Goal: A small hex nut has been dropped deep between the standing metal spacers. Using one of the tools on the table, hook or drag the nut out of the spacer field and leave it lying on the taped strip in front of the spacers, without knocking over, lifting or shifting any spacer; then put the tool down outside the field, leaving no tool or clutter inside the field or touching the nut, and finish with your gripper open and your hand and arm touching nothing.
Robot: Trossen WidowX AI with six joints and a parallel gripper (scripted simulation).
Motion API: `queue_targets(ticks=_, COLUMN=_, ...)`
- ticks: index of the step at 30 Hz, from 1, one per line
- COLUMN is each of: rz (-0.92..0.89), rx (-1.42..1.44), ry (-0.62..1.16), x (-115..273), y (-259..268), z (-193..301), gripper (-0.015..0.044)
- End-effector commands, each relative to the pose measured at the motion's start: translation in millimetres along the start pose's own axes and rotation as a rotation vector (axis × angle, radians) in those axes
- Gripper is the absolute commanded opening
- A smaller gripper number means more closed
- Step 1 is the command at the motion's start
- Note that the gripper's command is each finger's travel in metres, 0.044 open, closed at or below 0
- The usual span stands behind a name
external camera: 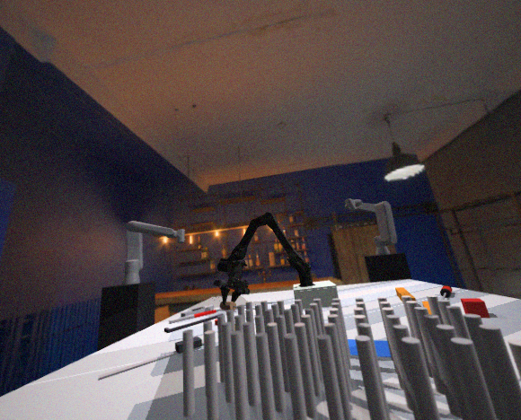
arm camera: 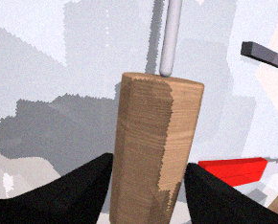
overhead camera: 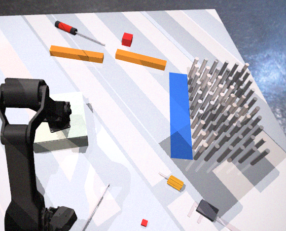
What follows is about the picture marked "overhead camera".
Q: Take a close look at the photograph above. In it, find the orange rectangular bar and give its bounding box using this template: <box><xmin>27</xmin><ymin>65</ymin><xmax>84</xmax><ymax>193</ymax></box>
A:
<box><xmin>115</xmin><ymin>49</ymin><xmax>167</xmax><ymax>71</ymax></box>
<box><xmin>49</xmin><ymin>45</ymin><xmax>104</xmax><ymax>63</ymax></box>

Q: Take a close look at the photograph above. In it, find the blue flat strip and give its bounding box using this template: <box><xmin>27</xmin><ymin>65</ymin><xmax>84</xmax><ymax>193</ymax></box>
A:
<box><xmin>169</xmin><ymin>73</ymin><xmax>193</xmax><ymax>160</ymax></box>

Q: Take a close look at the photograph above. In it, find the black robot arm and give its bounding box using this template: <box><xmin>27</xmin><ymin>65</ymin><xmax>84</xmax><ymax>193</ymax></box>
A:
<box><xmin>0</xmin><ymin>77</ymin><xmax>77</xmax><ymax>231</ymax></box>

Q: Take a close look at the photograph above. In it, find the red and black screwdriver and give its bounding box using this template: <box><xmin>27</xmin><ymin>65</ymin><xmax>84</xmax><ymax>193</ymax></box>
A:
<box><xmin>54</xmin><ymin>20</ymin><xmax>105</xmax><ymax>45</ymax></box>

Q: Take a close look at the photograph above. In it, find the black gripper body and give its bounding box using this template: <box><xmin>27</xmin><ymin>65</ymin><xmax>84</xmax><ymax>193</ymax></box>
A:
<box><xmin>50</xmin><ymin>224</ymin><xmax>58</xmax><ymax>231</ymax></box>

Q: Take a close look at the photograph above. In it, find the orange-handled screwdriver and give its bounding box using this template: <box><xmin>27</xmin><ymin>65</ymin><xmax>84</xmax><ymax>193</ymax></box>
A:
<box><xmin>158</xmin><ymin>172</ymin><xmax>184</xmax><ymax>191</ymax></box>

